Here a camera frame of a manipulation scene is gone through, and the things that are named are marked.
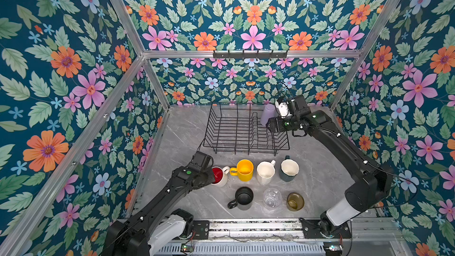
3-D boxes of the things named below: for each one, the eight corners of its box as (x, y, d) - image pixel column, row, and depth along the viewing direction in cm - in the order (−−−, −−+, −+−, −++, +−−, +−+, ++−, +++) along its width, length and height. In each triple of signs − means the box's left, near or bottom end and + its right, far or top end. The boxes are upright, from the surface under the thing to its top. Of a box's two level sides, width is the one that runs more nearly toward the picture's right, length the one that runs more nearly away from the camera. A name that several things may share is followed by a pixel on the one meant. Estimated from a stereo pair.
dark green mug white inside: (285, 187, 87) (290, 179, 78) (272, 174, 91) (275, 165, 83) (297, 175, 91) (303, 165, 83) (283, 163, 96) (288, 153, 87)
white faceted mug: (256, 185, 87) (258, 177, 79) (255, 169, 93) (256, 160, 85) (274, 185, 87) (277, 177, 79) (272, 169, 93) (275, 160, 85)
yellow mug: (240, 187, 87) (240, 180, 80) (231, 175, 91) (230, 167, 84) (255, 176, 91) (256, 167, 83) (245, 164, 95) (246, 156, 87)
